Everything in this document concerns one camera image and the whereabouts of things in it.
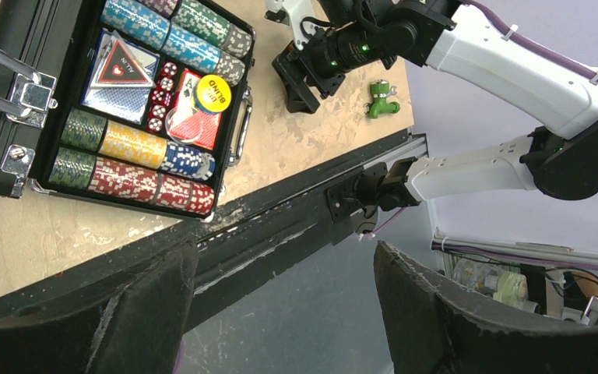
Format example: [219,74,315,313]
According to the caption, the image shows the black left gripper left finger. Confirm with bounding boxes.
[0,242,199,373]

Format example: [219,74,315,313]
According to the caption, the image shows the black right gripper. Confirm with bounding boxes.
[272,0,456,115]

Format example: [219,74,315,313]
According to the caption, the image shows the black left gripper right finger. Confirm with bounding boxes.
[374,241,598,373]

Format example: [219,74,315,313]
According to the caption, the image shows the black poker set case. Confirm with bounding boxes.
[0,1,255,219]

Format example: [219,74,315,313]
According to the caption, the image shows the blue playing card deck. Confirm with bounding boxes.
[80,29,160,124]

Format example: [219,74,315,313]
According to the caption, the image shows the red triangular all-in marker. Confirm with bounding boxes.
[90,35,154,88]

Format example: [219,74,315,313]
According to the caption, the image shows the yellow big blind button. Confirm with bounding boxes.
[193,74,232,115]

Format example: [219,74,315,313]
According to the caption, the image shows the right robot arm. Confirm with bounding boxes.
[410,1,598,247]

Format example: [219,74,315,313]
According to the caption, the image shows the green pipe valve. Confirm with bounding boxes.
[366,79,400,119]

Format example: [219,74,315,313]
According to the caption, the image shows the red playing card deck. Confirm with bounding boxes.
[167,69,223,150]

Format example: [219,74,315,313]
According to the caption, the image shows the green chip stack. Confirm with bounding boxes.
[172,0,253,86]

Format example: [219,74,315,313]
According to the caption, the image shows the red dice row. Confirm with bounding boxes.
[146,62,178,133]

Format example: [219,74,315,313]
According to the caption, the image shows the dark blue chip stack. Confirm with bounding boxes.
[158,141,216,182]

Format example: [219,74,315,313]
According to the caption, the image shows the purple chip stack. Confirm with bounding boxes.
[139,0,180,19]

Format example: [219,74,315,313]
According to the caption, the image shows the red chip stack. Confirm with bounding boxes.
[87,157,216,215]

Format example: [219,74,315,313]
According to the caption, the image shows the light blue chip stack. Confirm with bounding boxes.
[100,0,224,74]

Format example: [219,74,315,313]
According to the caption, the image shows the yellow chip stack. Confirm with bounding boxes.
[98,120,167,170]

